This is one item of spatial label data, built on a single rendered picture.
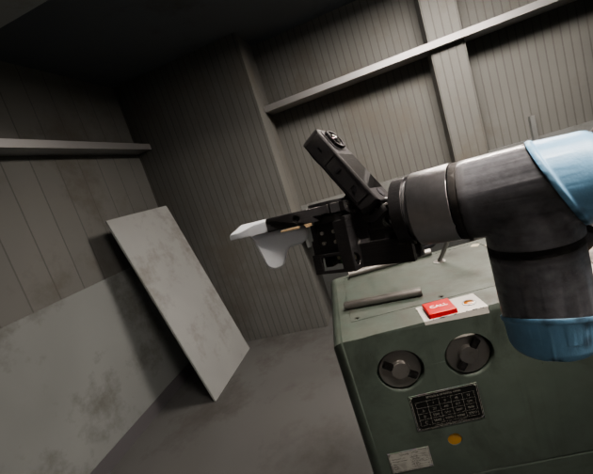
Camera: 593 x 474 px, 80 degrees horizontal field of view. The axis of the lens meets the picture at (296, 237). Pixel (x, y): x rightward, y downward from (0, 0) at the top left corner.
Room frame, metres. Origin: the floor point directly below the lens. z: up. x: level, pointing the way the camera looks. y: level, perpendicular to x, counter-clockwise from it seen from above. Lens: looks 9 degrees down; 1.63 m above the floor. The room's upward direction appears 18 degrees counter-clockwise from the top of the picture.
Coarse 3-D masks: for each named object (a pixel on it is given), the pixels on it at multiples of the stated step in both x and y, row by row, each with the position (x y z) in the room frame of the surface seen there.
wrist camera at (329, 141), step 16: (304, 144) 0.41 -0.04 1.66; (320, 144) 0.40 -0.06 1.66; (336, 144) 0.40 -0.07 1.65; (320, 160) 0.40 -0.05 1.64; (336, 160) 0.39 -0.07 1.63; (352, 160) 0.40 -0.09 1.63; (336, 176) 0.39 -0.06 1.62; (352, 176) 0.38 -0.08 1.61; (368, 176) 0.40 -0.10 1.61; (352, 192) 0.38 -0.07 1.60; (368, 192) 0.37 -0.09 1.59; (384, 192) 0.39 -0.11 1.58; (368, 208) 0.37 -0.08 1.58
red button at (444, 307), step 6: (438, 300) 0.75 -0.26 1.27; (444, 300) 0.74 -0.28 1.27; (426, 306) 0.74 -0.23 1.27; (432, 306) 0.73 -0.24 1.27; (438, 306) 0.73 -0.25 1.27; (444, 306) 0.72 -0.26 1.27; (450, 306) 0.71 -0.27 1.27; (426, 312) 0.72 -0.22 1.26; (432, 312) 0.70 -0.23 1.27; (438, 312) 0.70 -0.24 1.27; (444, 312) 0.70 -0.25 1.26; (450, 312) 0.70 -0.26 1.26; (456, 312) 0.69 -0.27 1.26; (432, 318) 0.70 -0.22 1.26
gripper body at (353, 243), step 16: (400, 192) 0.34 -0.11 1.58; (336, 208) 0.38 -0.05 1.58; (352, 208) 0.39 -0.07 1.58; (384, 208) 0.36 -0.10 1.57; (400, 208) 0.33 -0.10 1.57; (320, 224) 0.40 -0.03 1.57; (336, 224) 0.38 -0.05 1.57; (352, 224) 0.38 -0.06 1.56; (368, 224) 0.38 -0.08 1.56; (384, 224) 0.37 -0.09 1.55; (400, 224) 0.33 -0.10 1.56; (320, 240) 0.40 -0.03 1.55; (336, 240) 0.38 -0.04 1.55; (352, 240) 0.37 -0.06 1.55; (368, 240) 0.37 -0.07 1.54; (384, 240) 0.36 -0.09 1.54; (400, 240) 0.34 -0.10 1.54; (320, 256) 0.39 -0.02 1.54; (336, 256) 0.39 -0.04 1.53; (352, 256) 0.37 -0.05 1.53; (368, 256) 0.37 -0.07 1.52; (384, 256) 0.36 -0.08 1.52; (400, 256) 0.35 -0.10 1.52; (416, 256) 0.35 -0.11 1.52; (320, 272) 0.39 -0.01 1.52; (336, 272) 0.38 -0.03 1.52
